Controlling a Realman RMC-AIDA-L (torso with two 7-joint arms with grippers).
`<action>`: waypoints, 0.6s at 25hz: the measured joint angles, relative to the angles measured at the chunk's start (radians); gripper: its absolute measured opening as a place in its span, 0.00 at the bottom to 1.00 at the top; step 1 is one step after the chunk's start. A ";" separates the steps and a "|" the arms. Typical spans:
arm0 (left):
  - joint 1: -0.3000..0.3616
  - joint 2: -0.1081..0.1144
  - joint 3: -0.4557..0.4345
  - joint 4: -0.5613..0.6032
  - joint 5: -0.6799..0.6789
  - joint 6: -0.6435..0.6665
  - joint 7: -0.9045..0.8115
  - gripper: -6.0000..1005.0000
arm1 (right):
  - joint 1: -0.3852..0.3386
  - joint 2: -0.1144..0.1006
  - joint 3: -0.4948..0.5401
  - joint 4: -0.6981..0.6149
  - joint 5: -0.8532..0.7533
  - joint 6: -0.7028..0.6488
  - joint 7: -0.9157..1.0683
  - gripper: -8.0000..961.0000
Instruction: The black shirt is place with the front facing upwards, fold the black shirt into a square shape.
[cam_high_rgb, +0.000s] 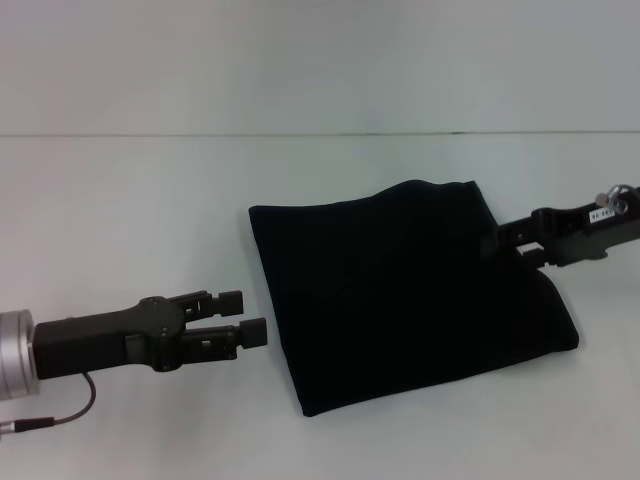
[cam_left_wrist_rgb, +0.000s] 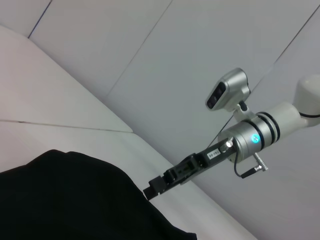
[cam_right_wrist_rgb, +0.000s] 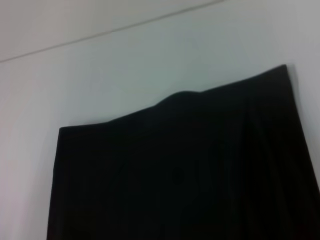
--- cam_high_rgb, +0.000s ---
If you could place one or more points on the silver right wrist connector plug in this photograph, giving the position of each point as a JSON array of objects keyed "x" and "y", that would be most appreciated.
[{"x": 611, "y": 200}]

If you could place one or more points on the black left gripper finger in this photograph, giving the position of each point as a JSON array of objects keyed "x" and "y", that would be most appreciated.
[
  {"x": 225, "y": 340},
  {"x": 215, "y": 302}
]

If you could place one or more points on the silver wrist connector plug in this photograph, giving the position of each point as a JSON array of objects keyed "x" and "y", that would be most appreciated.
[
  {"x": 611, "y": 200},
  {"x": 7, "y": 430}
]

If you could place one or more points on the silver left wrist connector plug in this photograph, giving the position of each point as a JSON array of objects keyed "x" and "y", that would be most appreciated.
[{"x": 7, "y": 430}]

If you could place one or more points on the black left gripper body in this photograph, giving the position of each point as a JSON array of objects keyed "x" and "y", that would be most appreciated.
[{"x": 110, "y": 340}]

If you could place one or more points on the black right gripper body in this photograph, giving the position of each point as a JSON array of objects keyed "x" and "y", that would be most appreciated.
[{"x": 580, "y": 232}]

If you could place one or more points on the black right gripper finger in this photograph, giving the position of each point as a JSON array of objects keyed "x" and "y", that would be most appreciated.
[
  {"x": 535, "y": 255},
  {"x": 510, "y": 235}
]

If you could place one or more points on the black T-shirt with FREE print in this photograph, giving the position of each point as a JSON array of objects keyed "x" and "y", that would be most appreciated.
[{"x": 410, "y": 300}]

